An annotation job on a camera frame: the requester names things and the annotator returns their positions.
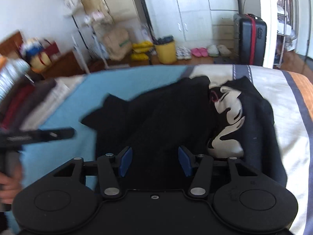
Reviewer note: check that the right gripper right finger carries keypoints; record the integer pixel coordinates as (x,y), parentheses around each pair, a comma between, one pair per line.
(198,169)

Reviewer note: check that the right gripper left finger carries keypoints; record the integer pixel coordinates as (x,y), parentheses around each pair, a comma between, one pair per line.
(111,168)

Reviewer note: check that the black printed sweater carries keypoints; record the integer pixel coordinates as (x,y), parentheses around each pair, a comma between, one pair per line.
(226,120)

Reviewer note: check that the pile of folded clothes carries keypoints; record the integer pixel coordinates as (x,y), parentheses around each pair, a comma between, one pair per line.
(27,106)

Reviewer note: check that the person's left hand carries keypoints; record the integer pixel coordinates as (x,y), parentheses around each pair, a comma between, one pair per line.
(11,186)

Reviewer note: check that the blue and white bedsheet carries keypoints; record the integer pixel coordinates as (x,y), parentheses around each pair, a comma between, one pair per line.
(61,194)

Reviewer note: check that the plush toys pile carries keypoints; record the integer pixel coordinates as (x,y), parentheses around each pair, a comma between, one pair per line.
(39,53)

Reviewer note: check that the wooden headboard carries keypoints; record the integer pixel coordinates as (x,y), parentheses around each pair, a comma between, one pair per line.
(12,44)

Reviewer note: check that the wooden nightstand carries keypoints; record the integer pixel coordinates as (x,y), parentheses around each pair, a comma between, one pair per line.
(67,65)

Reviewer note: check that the pink slippers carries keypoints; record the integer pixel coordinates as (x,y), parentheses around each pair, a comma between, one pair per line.
(199,52)

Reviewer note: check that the white sneakers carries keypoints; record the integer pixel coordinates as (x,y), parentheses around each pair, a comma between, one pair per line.
(183,53)

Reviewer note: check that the yellow plastic bags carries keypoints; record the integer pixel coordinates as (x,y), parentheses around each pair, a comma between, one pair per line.
(140,51)

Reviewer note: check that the yellow bucket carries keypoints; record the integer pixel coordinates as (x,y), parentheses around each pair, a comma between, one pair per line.
(166,49)

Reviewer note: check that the brown paper bag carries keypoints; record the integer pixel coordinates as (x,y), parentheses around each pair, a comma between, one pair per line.
(117,43)

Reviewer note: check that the white wardrobe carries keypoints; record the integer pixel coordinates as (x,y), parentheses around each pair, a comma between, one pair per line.
(193,23)

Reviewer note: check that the white rolling table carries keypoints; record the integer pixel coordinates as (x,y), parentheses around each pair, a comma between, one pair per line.
(92,18)

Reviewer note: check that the metal shelf rack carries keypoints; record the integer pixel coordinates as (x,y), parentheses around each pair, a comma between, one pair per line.
(286,34)

